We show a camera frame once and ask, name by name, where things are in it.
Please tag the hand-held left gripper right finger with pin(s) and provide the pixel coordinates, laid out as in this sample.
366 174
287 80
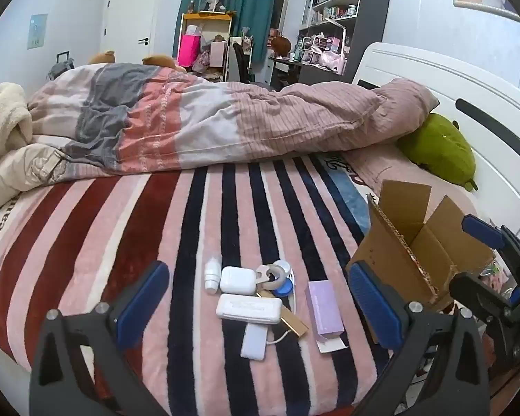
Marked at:
372 303

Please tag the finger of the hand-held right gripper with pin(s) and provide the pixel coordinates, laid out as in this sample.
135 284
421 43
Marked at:
481 229
476 290

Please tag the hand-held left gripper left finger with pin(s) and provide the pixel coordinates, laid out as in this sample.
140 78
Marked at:
141 307

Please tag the brown cardboard box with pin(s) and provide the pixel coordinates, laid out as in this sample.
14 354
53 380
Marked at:
420 260

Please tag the white tape dispenser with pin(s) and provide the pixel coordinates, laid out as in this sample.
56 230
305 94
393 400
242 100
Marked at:
269 274

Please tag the purple carton box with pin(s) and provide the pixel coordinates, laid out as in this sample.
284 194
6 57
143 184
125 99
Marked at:
324 310

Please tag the striped plush blanket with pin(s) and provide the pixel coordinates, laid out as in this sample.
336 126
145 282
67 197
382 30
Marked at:
156 234

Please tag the small white bottle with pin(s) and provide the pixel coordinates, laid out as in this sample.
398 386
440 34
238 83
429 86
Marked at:
212 274

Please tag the blue round lid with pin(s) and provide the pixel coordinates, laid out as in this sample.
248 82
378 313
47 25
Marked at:
286 291

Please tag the green plush toy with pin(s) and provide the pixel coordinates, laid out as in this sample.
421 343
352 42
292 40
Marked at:
442 149

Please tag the white bed headboard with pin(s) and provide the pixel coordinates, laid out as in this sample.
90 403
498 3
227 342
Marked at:
494 138

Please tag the white earbuds case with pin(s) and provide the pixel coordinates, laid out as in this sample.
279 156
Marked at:
236 279

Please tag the white glasses case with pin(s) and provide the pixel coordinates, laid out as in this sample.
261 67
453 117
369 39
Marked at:
248 308

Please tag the white power bank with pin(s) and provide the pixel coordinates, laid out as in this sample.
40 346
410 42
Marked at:
255 342

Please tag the pink pillow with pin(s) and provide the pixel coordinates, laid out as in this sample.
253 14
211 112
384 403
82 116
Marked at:
372 169

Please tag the beige quilt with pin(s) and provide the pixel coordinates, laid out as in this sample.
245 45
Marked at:
24 169

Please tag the pink grey patchwork duvet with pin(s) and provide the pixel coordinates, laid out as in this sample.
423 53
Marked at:
208 121

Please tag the cream fleece blanket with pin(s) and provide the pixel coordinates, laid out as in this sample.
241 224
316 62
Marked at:
2 117

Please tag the dark desk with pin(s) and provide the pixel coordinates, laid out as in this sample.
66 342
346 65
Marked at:
303 71

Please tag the grey bookshelf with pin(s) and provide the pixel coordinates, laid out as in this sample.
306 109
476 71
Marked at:
368 17

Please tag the brown teddy bear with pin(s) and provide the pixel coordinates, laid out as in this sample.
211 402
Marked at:
102 57
160 61

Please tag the grey suitcase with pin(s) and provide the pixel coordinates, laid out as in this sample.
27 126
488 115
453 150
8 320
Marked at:
60 67

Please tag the bright pink bag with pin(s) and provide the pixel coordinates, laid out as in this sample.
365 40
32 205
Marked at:
188 50

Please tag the black chair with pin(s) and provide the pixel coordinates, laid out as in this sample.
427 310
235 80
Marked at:
239 63

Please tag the round brown plush toy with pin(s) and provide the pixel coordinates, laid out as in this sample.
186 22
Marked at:
281 44

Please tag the white door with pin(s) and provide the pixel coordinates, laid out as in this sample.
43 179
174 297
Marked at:
128 21

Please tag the yellow shelf unit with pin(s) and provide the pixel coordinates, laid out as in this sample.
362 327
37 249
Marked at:
206 19

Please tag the pale blue wall poster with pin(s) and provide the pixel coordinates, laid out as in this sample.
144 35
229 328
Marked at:
37 30

